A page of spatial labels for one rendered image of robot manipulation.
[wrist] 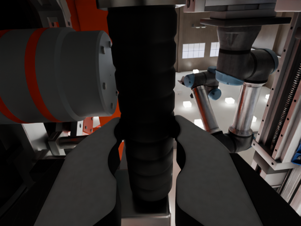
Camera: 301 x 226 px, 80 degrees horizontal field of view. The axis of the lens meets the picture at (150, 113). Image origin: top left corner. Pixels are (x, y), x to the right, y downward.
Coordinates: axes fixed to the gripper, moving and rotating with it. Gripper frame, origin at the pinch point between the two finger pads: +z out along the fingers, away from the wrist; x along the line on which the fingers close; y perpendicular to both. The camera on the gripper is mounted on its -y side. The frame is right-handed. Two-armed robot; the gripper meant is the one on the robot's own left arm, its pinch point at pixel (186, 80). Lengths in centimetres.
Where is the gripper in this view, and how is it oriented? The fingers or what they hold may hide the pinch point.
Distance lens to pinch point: 142.4
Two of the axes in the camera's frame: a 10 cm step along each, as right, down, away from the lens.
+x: -9.3, 0.8, -3.5
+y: 0.9, -8.9, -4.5
